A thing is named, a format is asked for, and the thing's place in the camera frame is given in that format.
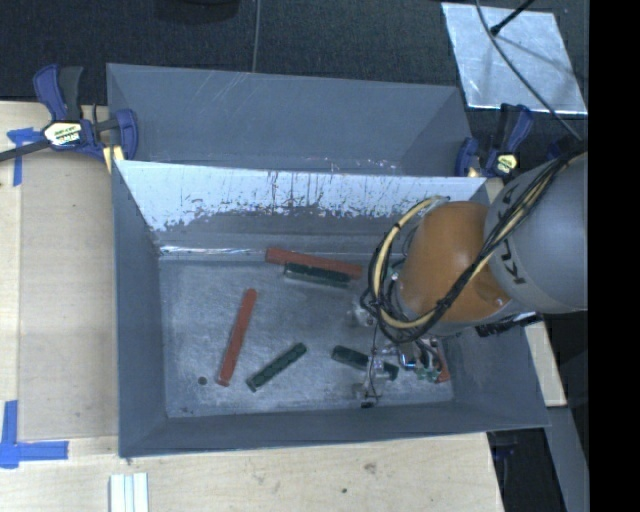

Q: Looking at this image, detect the dark green flat block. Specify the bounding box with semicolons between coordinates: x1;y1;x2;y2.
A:
330;344;401;383
245;341;309;393
283;262;352;290

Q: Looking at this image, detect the red-brown flat block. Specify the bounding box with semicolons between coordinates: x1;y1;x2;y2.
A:
264;246;364;281
215;287;259;388

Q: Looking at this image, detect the grey metal bin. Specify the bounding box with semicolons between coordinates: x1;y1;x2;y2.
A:
104;62;552;459

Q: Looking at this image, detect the pale wood board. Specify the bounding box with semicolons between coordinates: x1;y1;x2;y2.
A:
17;154;121;442

